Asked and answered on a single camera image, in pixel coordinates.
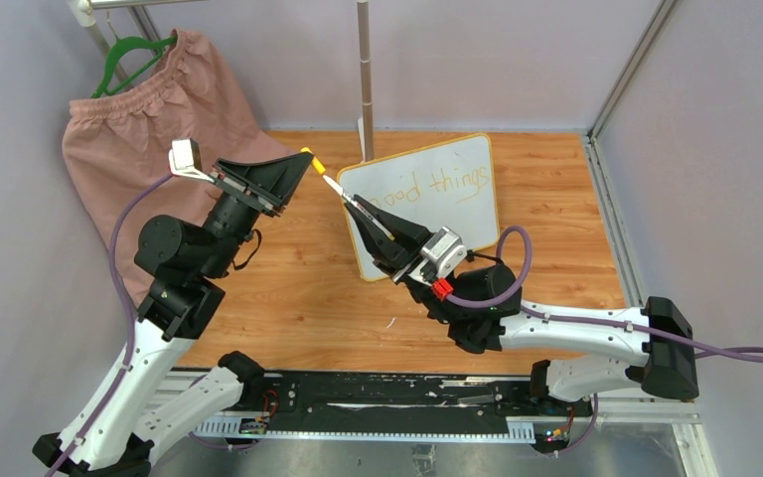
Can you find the yellow framed whiteboard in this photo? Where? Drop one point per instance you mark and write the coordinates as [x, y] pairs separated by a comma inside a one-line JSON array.
[[449, 184]]

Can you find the aluminium frame post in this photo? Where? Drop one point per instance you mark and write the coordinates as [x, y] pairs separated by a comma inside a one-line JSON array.
[[647, 40]]

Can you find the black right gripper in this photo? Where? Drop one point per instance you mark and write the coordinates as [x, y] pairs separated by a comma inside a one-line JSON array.
[[386, 252]]

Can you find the yellow marker cap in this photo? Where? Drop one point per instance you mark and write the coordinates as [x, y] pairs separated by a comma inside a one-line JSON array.
[[316, 164]]

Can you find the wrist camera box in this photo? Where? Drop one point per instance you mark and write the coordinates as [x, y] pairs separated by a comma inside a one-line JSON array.
[[184, 158], [439, 256]]

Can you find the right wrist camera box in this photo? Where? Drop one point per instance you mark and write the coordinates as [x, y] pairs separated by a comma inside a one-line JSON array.
[[439, 256]]

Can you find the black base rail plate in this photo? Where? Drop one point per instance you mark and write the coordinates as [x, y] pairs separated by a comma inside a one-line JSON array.
[[395, 407]]

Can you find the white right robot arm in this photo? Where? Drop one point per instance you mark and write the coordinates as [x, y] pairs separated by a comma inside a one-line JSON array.
[[644, 347]]

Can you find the metal stand pole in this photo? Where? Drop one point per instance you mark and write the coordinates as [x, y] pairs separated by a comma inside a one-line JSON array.
[[366, 125]]

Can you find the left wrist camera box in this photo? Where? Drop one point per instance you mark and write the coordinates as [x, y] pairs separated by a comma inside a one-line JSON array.
[[184, 158]]

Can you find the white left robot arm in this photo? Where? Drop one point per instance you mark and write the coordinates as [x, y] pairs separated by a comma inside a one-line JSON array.
[[117, 434]]

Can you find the pink cloth shorts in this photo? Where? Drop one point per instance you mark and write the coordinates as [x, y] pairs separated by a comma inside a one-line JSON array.
[[116, 147]]

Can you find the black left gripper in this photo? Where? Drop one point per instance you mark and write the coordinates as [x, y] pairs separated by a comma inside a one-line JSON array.
[[272, 184]]

